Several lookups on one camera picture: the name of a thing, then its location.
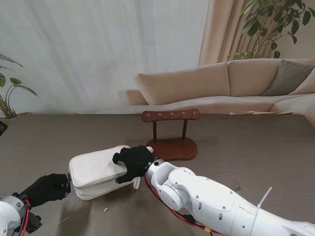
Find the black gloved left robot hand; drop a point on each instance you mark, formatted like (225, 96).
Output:
(46, 189)

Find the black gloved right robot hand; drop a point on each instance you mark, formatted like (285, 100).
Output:
(137, 159)

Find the white zippered cosmetic bag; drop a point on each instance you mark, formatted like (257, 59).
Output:
(93, 169)

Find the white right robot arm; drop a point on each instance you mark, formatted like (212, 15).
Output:
(209, 201)

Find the dark wooden jewelry stand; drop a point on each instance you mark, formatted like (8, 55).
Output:
(172, 150)

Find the small white paper scrap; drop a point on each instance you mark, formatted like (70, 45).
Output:
(106, 210)

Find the black device at table edge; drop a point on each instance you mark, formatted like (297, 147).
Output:
(2, 129)

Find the beige sofa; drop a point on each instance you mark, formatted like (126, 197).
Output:
(184, 83)

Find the broad-leaved green potted plant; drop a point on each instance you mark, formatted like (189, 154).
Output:
(18, 81)

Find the white sheer curtain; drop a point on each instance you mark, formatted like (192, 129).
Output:
(98, 49)

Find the beige curtain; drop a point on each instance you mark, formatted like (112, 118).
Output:
(221, 29)

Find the grey sofa cushion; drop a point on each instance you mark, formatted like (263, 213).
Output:
(288, 78)

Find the tall dark-leaved plant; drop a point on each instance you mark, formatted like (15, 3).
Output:
(254, 28)

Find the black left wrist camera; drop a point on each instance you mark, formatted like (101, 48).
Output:
(34, 222)

